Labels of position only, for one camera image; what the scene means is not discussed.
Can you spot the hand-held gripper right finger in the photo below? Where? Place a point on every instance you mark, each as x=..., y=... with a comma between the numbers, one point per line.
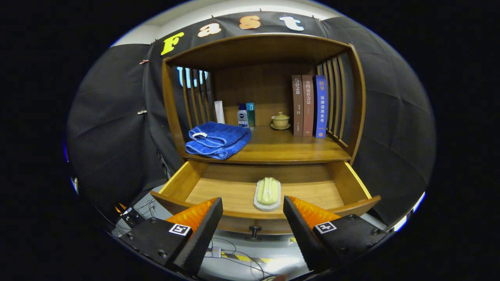
x=302, y=238

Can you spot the green soap bar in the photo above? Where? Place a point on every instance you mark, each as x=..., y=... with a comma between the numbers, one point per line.
x=267, y=191

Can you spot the teal bottle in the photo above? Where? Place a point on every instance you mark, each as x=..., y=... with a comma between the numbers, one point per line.
x=250, y=116

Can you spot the wooden countertop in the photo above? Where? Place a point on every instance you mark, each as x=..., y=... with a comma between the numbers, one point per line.
x=281, y=146

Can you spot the beige lidded teacup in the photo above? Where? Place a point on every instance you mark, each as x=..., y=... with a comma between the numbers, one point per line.
x=280, y=121

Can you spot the wooden drawer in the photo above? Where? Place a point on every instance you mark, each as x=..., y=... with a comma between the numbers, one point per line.
x=230, y=187

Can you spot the wooden cabinet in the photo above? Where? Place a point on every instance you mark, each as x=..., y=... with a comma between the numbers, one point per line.
x=254, y=50

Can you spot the black backdrop cloth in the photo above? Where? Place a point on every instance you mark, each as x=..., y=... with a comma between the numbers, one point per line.
x=390, y=117

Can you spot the small white device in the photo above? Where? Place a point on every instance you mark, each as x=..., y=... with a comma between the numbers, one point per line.
x=213, y=252

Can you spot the white bottle with blue cap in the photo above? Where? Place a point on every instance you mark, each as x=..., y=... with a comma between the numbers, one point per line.
x=242, y=118

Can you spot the reddish brown book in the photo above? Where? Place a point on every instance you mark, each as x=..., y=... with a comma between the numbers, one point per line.
x=308, y=105

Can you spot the white tube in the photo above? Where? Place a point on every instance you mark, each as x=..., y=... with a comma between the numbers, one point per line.
x=219, y=112

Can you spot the blue book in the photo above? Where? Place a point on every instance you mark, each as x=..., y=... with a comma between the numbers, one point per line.
x=320, y=105

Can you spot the blue folded towel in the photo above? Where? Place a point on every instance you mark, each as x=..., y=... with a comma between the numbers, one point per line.
x=216, y=140

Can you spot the black electronics box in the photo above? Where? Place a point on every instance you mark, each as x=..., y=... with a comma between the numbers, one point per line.
x=131, y=216

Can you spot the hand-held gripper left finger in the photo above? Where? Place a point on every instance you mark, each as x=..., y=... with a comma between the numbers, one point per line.
x=201, y=238

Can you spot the dark brown book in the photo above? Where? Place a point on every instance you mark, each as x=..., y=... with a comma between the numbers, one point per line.
x=297, y=105

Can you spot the white soap dish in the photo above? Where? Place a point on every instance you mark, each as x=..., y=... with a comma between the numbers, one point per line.
x=267, y=207

